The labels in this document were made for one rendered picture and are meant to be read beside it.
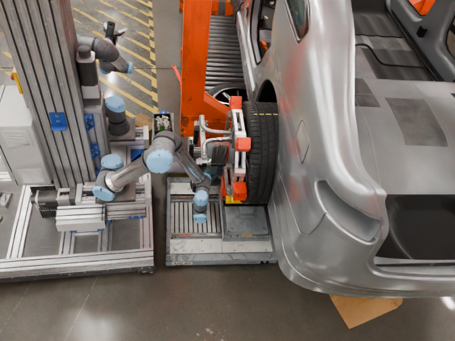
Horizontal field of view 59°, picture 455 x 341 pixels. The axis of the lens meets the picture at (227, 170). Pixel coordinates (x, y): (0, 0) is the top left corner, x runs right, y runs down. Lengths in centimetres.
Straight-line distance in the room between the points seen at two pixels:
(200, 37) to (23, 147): 120
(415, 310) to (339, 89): 205
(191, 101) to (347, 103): 143
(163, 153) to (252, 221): 133
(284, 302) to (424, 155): 138
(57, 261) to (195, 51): 163
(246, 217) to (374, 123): 113
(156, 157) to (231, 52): 290
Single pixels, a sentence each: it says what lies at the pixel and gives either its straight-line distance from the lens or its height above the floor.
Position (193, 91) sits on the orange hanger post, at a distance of 284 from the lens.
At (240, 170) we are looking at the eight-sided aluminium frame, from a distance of 232.
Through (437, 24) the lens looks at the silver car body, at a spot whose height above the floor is 111.
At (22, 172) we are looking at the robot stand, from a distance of 253.
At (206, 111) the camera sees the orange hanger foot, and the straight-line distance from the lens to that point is 298.
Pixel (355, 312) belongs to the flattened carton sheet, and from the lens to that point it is 315.
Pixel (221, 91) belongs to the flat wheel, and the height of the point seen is 50.
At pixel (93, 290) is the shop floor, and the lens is 301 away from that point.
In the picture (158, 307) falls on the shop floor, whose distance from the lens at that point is 291.
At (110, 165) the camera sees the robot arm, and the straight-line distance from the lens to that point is 222.
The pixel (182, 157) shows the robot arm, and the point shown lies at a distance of 207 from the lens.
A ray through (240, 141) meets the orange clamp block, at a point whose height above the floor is 115.
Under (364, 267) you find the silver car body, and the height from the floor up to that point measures 123.
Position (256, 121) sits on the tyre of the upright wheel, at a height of 118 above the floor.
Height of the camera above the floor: 269
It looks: 48 degrees down
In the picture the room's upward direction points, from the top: 9 degrees clockwise
